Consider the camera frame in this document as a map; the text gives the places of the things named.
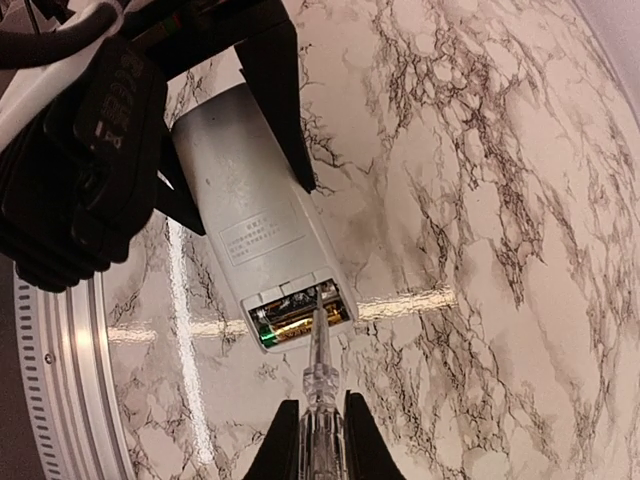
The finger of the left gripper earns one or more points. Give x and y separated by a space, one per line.
174 199

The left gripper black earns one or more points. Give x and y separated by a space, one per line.
178 35

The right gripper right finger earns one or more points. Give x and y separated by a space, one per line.
367 455

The battery in remote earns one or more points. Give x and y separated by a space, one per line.
299 324

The white remote control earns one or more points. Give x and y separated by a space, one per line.
265 232

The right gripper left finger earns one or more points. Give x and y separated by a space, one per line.
278 455

